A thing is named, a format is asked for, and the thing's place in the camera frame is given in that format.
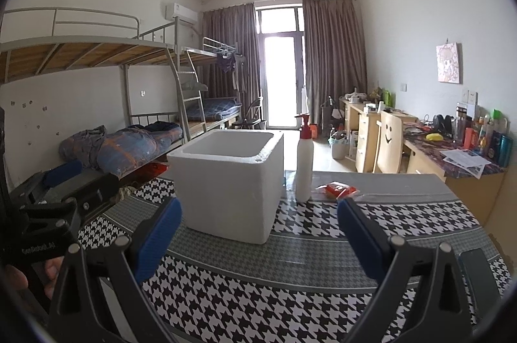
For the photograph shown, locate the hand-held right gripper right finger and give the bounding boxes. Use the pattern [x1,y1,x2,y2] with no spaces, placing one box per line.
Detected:
[337,198,473,343]

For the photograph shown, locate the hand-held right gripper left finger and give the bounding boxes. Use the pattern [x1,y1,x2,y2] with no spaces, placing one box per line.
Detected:
[47,198,183,343]

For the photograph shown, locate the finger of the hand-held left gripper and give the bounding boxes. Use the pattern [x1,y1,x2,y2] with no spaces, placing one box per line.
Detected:
[18,198,81,235]
[10,159,122,214]

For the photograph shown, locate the white foam box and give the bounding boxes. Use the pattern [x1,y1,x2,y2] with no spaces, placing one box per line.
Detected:
[167,130,285,244]

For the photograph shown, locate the person's left hand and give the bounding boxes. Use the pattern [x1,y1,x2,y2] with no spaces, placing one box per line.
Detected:
[4,257,64,299]

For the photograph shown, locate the red snack packet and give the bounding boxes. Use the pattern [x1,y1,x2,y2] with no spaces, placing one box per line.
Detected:
[315,182,358,199]

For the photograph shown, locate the blue patterned quilt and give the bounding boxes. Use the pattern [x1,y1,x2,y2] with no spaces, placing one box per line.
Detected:
[60,125,182,178]

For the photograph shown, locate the white plastic bucket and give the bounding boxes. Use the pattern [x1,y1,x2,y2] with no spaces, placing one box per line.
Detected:
[328,135,349,161]

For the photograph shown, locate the white red pump bottle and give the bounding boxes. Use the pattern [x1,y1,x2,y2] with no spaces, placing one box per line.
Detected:
[295,113,315,203]

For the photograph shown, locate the wooden smiley chair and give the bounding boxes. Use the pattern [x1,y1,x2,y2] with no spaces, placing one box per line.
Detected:
[374,112,405,174]

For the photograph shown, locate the houndstooth tablecloth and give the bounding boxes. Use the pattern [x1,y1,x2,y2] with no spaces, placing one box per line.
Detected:
[77,170,510,343]

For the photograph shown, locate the dark blue clothes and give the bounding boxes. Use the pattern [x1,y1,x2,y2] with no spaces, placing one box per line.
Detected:
[143,122,182,134]

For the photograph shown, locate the wooden desk with patterned top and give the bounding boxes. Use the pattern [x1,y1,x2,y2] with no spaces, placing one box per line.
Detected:
[404,133,507,226]

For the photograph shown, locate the large metal bunk bed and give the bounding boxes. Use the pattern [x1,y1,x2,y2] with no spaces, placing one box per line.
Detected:
[0,7,211,182]

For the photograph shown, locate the dark smartphone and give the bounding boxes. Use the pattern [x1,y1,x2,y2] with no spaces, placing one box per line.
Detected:
[458,248,502,313]

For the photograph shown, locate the white paper sheets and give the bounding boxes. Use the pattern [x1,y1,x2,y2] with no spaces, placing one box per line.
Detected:
[439,148,491,179]

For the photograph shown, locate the metal bunk ladder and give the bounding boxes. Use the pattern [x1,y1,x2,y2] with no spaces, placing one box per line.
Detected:
[172,44,208,144]

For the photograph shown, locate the black headphones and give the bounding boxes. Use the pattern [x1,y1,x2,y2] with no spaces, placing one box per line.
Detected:
[432,114,455,136]

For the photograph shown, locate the blue checked bedding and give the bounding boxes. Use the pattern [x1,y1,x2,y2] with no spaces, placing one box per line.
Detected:
[201,97,242,121]

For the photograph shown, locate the black folding chair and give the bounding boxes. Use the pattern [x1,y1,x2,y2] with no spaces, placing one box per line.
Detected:
[232,97,265,130]

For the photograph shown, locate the row of toiletry bottles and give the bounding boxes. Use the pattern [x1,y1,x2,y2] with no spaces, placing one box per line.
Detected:
[454,105,514,168]

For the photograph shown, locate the glass balcony door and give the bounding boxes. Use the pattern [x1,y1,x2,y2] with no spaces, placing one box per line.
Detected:
[255,4,305,131]

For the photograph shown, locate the brown curtain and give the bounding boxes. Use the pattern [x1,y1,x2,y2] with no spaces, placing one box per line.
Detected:
[303,0,368,138]
[201,3,263,126]

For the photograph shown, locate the dark hanging clothes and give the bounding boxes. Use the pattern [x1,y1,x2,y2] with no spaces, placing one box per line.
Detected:
[216,53,239,74]

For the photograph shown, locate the white air conditioner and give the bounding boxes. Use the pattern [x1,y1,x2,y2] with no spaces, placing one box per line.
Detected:
[165,3,198,25]

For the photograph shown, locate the small metal bunk bed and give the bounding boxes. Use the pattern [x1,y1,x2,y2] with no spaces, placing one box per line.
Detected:
[178,37,247,134]

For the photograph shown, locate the pink wall picture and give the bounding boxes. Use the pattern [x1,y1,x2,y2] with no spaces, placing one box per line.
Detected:
[435,42,462,84]

